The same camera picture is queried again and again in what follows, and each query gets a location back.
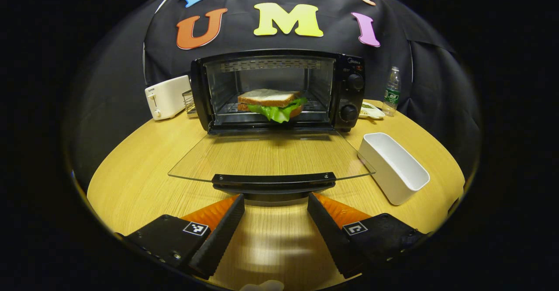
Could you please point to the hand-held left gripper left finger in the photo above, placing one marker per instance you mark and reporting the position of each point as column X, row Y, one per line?
column 216, row 238

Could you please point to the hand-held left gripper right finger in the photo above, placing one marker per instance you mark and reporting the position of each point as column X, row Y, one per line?
column 334, row 236

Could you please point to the black electric oven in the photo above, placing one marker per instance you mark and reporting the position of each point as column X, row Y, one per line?
column 349, row 90

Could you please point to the sandwich with lettuce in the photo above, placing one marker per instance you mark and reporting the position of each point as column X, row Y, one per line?
column 268, row 96

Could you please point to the white rectangular dish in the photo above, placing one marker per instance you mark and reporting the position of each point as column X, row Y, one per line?
column 393, row 168

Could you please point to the small white plate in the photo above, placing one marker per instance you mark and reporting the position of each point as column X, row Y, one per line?
column 372, row 111

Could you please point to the white toaster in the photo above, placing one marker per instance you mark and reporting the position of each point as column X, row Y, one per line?
column 168, row 96

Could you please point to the clear water bottle green label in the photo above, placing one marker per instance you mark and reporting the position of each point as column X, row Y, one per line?
column 391, row 94

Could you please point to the black backdrop cloth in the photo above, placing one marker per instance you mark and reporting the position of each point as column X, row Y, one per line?
column 109, row 98

